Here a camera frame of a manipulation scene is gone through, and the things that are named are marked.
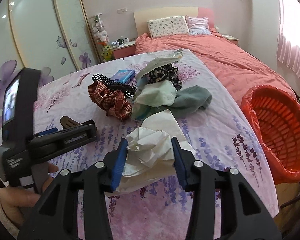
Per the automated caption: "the white paper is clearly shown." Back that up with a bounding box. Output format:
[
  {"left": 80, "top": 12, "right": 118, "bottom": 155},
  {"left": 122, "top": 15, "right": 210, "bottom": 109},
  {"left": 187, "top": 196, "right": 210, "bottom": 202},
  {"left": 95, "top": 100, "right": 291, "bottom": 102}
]
[{"left": 113, "top": 109, "right": 196, "bottom": 196}]

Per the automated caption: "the red plaid scrunchie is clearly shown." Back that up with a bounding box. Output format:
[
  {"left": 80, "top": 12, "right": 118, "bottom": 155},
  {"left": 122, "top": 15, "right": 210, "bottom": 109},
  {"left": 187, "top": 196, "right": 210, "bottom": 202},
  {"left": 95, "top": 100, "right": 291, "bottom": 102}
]
[{"left": 88, "top": 81, "right": 132, "bottom": 121}]

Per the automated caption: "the teal fuzzy sock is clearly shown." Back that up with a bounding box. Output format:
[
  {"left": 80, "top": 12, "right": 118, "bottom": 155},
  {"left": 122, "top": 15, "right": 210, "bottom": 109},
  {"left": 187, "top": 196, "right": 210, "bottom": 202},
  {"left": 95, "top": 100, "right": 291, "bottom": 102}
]
[{"left": 132, "top": 85, "right": 212, "bottom": 120}]

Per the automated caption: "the black white checkered mesh cloth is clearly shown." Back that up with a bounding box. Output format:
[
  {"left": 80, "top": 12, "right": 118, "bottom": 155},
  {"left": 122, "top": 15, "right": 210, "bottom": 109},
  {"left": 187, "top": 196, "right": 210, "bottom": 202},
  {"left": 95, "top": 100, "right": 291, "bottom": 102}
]
[{"left": 92, "top": 74, "right": 137, "bottom": 98}]

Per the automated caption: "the light green fuzzy sock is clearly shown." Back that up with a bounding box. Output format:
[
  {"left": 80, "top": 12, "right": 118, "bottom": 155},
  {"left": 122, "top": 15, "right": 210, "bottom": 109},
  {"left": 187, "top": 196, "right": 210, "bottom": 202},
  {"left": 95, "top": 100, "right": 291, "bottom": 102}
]
[{"left": 134, "top": 80, "right": 177, "bottom": 107}]

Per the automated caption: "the blue tissue pack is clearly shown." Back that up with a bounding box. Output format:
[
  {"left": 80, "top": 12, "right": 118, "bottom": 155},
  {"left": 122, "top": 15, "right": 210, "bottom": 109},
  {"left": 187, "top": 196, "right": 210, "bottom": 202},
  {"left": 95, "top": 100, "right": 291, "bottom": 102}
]
[{"left": 110, "top": 69, "right": 135, "bottom": 85}]

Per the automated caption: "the black floral scrunchie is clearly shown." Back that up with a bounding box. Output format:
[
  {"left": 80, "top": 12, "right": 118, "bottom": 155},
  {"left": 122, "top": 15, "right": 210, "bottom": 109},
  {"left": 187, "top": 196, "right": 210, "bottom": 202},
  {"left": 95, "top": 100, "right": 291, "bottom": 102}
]
[{"left": 147, "top": 63, "right": 182, "bottom": 90}]

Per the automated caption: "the person left hand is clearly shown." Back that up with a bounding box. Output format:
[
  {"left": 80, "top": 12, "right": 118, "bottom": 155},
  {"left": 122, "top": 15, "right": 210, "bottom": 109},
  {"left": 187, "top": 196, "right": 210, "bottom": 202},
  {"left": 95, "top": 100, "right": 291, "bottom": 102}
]
[{"left": 0, "top": 163, "right": 60, "bottom": 228}]

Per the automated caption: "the brown hair clip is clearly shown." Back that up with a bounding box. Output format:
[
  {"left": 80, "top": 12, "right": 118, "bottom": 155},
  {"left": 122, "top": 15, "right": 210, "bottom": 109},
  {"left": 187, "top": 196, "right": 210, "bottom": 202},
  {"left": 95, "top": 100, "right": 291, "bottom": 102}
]
[{"left": 60, "top": 116, "right": 80, "bottom": 129}]

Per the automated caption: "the green frog plush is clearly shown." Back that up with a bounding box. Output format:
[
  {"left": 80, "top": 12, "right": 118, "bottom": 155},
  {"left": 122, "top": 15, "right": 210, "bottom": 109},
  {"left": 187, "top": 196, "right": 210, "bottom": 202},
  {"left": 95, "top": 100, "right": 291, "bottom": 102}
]
[{"left": 102, "top": 45, "right": 114, "bottom": 62}]

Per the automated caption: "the pink left nightstand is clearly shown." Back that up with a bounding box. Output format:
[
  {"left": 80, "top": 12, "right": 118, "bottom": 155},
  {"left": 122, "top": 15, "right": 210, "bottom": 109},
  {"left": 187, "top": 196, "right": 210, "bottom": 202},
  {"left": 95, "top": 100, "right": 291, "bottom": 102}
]
[{"left": 113, "top": 41, "right": 136, "bottom": 59}]

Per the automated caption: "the pink nightstand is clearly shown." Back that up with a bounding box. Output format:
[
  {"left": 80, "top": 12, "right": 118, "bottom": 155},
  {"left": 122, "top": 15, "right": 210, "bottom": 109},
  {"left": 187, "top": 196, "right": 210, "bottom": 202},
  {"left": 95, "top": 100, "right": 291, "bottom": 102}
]
[
  {"left": 219, "top": 34, "right": 239, "bottom": 46},
  {"left": 113, "top": 41, "right": 136, "bottom": 59}
]

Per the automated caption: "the coral red bed duvet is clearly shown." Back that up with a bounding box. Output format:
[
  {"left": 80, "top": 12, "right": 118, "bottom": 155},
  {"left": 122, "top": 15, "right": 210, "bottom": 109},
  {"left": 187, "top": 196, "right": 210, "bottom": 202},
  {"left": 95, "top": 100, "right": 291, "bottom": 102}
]
[{"left": 135, "top": 33, "right": 296, "bottom": 105}]

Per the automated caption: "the red plastic laundry basket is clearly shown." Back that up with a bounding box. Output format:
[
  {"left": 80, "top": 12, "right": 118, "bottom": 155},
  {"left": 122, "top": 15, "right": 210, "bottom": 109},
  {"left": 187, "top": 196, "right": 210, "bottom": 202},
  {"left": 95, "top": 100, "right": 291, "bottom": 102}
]
[{"left": 241, "top": 85, "right": 300, "bottom": 184}]

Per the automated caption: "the white mug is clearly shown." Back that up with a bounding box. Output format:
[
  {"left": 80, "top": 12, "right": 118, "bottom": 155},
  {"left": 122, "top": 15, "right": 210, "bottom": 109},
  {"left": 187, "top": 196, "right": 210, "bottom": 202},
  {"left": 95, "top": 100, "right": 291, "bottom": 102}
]
[{"left": 122, "top": 37, "right": 129, "bottom": 44}]

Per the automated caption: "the plush toy display tube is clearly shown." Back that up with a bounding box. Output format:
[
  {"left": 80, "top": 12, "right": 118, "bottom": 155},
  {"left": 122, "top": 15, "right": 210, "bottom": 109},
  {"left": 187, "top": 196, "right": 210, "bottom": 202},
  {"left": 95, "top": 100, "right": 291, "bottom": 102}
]
[{"left": 90, "top": 13, "right": 111, "bottom": 62}]

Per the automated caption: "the floral sliding wardrobe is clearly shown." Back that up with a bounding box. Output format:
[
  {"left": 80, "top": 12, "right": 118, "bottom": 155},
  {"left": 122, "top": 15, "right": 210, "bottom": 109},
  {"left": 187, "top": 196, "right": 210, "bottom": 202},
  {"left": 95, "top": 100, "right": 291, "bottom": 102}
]
[{"left": 0, "top": 0, "right": 97, "bottom": 117}]

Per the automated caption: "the pink right nightstand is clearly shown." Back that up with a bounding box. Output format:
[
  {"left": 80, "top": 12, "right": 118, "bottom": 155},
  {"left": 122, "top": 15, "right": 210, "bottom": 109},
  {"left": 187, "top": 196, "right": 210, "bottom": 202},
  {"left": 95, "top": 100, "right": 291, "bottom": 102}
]
[{"left": 219, "top": 34, "right": 239, "bottom": 46}]

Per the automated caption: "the floral white pillow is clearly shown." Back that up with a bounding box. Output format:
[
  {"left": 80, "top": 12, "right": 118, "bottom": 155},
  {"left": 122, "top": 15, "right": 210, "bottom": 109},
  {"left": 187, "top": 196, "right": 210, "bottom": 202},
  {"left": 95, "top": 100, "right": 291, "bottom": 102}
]
[{"left": 147, "top": 16, "right": 190, "bottom": 39}]

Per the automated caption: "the pink striped pillow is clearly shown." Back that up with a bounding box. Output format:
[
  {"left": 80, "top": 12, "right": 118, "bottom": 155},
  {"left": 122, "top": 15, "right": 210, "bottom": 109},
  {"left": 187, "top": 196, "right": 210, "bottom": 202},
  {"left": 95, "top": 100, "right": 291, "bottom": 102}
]
[{"left": 185, "top": 16, "right": 211, "bottom": 35}]

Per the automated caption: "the beige pink headboard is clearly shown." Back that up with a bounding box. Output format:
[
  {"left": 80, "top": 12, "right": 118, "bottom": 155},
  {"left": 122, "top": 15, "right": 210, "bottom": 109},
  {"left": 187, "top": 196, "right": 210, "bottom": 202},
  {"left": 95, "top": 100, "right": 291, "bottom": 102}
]
[{"left": 134, "top": 7, "right": 215, "bottom": 36}]

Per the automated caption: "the pink window curtain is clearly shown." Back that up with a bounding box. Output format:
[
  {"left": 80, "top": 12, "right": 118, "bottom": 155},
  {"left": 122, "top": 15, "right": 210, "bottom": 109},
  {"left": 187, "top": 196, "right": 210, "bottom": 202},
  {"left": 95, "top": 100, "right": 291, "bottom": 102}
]
[{"left": 277, "top": 0, "right": 300, "bottom": 79}]

